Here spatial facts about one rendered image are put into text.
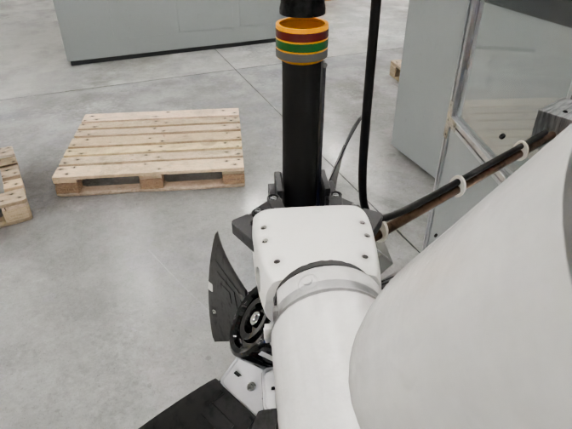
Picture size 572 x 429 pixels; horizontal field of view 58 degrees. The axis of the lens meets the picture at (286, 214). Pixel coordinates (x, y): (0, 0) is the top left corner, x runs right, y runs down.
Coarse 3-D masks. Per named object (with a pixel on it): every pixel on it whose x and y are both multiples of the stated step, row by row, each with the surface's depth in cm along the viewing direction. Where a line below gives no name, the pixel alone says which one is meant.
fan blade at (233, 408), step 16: (208, 384) 78; (192, 400) 79; (208, 400) 78; (224, 400) 77; (160, 416) 82; (176, 416) 80; (192, 416) 79; (208, 416) 78; (224, 416) 77; (240, 416) 76
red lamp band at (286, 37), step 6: (276, 30) 41; (276, 36) 42; (282, 36) 41; (288, 36) 40; (294, 36) 40; (300, 36) 40; (306, 36) 40; (312, 36) 40; (318, 36) 40; (324, 36) 41; (294, 42) 40; (300, 42) 40; (306, 42) 40; (312, 42) 41
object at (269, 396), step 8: (272, 368) 70; (264, 376) 69; (272, 376) 69; (264, 384) 68; (272, 384) 68; (264, 392) 67; (272, 392) 67; (264, 400) 66; (272, 400) 66; (264, 408) 65; (272, 408) 65
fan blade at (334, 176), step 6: (360, 120) 79; (354, 126) 80; (348, 138) 79; (342, 150) 79; (342, 156) 82; (336, 162) 79; (336, 168) 79; (330, 174) 83; (336, 174) 86; (336, 180) 91
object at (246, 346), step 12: (252, 300) 77; (240, 312) 77; (252, 312) 75; (264, 312) 73; (240, 324) 75; (264, 324) 70; (240, 336) 75; (252, 336) 71; (240, 348) 71; (252, 348) 68; (264, 348) 68; (252, 360) 70; (264, 360) 69
